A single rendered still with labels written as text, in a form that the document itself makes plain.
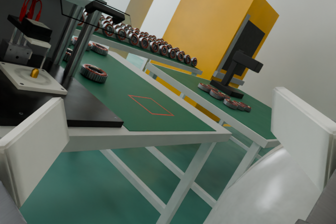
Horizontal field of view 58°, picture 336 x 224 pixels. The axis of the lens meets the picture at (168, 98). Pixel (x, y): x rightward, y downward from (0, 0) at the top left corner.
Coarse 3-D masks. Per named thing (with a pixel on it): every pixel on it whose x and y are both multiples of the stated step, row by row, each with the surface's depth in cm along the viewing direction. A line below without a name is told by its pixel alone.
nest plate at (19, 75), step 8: (0, 64) 86; (8, 64) 88; (8, 72) 83; (16, 72) 86; (24, 72) 89; (40, 72) 95; (16, 80) 81; (24, 80) 83; (32, 80) 86; (40, 80) 89; (48, 80) 92; (24, 88) 80; (32, 88) 82; (40, 88) 84; (48, 88) 86; (56, 88) 89
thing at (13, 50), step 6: (6, 42) 92; (12, 42) 94; (0, 48) 94; (6, 48) 92; (12, 48) 93; (18, 48) 94; (24, 48) 95; (0, 54) 94; (6, 54) 92; (12, 54) 94; (18, 54) 95; (24, 54) 96; (6, 60) 93; (12, 60) 95; (18, 60) 96; (24, 60) 97
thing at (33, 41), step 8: (8, 16) 93; (16, 24) 90; (24, 24) 88; (32, 24) 86; (40, 24) 90; (24, 32) 87; (32, 32) 87; (40, 32) 88; (48, 32) 90; (24, 40) 97; (32, 40) 86; (40, 40) 90; (48, 40) 91
